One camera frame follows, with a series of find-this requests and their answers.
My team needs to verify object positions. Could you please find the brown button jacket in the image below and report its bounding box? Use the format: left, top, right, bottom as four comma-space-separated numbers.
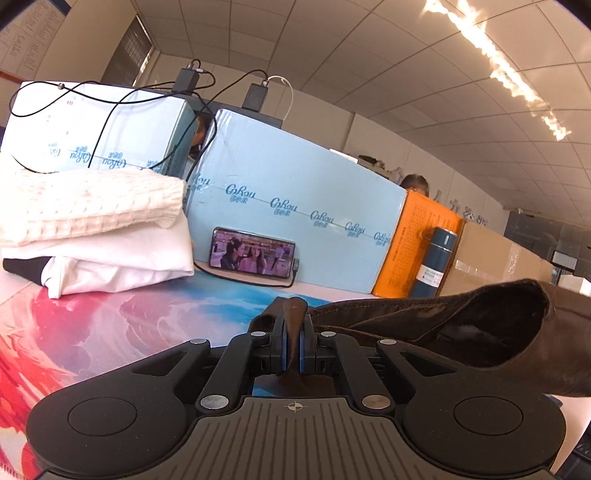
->
248, 278, 591, 399

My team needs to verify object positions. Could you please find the smartphone playing video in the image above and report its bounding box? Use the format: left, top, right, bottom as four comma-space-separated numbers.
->
208, 227, 296, 279

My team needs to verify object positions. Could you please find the orange box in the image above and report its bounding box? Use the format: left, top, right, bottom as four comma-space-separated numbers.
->
372, 191, 464, 298

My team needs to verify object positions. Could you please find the dark blue thermos bottle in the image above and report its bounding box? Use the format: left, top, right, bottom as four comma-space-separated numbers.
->
409, 227, 458, 298

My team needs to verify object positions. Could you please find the white folded garment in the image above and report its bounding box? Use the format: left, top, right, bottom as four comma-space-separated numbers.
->
1, 214, 193, 299

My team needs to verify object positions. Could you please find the large light blue box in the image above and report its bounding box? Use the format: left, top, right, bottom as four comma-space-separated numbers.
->
185, 110, 407, 294

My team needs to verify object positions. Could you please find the brown cardboard box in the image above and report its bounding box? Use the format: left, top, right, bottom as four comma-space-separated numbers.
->
439, 222, 553, 296

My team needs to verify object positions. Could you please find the person behind boxes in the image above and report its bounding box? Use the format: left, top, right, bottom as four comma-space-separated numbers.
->
400, 174, 430, 197

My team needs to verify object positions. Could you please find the black charger on large box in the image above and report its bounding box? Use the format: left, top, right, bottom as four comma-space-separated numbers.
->
242, 83, 269, 112

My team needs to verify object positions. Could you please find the cream knitted folded sweater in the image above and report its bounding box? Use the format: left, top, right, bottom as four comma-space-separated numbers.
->
1, 164, 186, 247

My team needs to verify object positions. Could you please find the black charger on small box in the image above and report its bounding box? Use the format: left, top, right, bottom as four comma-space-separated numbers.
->
171, 68, 199, 95

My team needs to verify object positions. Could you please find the small light blue box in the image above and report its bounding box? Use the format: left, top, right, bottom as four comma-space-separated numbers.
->
1, 81, 197, 178

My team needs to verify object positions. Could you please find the white charging cable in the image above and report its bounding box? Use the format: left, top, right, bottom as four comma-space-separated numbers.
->
264, 74, 296, 123

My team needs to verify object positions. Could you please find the wall notice board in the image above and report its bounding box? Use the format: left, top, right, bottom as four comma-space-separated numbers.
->
1, 0, 71, 82

